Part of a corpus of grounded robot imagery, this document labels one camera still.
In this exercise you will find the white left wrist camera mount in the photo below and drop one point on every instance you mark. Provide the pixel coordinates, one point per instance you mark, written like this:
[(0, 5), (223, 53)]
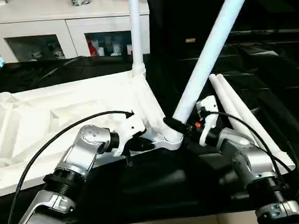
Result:
[(128, 126)]

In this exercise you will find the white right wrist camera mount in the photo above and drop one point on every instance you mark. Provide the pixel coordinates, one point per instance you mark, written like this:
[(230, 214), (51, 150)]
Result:
[(208, 108)]

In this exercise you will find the red white bottle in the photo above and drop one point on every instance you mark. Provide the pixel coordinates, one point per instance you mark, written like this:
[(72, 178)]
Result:
[(92, 45)]

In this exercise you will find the white plastic table top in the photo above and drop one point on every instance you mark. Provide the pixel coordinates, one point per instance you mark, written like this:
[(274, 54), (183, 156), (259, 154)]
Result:
[(62, 108)]

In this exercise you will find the black backdrop cloth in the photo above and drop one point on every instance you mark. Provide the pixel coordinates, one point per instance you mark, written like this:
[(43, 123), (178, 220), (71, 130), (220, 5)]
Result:
[(260, 7)]

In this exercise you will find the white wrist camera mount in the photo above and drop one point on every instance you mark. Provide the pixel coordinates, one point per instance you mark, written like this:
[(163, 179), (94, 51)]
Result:
[(208, 108), (128, 126)]

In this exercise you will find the small yellow tag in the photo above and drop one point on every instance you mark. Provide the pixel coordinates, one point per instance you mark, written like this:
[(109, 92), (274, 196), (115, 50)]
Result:
[(190, 40)]

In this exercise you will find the white plastic table leg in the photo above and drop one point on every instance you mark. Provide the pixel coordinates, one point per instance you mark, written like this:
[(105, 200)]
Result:
[(247, 120), (211, 48), (135, 28), (221, 96)]

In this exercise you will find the white glass-door cabinet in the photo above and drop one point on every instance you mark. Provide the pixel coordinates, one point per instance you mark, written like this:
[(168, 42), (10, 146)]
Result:
[(56, 21)]

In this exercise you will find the black work surface mat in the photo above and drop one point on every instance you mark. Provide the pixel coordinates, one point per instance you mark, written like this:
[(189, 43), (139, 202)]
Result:
[(170, 187)]

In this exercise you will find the dark grey tube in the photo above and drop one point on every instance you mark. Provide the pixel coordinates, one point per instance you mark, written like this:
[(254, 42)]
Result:
[(269, 32)]

